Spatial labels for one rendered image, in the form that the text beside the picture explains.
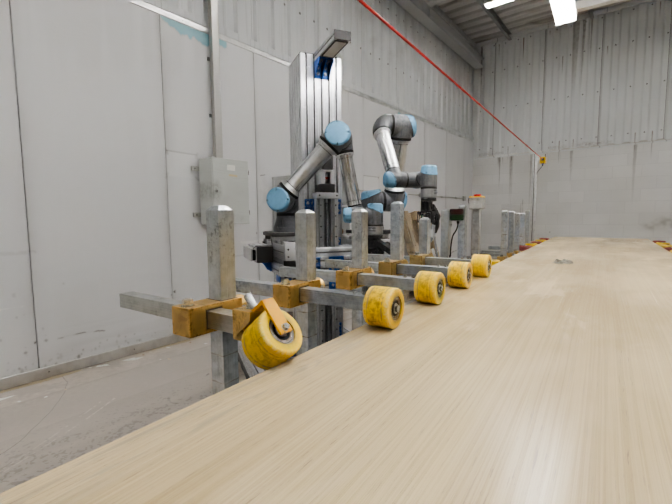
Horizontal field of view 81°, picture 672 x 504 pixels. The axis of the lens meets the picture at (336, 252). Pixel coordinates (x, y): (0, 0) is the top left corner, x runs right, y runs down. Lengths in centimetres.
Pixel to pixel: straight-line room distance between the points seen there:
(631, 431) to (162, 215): 351
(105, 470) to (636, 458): 47
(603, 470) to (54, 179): 334
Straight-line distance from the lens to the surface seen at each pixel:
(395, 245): 135
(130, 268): 360
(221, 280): 74
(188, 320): 70
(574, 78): 984
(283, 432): 45
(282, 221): 207
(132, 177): 361
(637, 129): 951
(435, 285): 98
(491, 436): 46
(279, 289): 88
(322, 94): 242
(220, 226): 73
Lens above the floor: 112
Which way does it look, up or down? 5 degrees down
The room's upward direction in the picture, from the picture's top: straight up
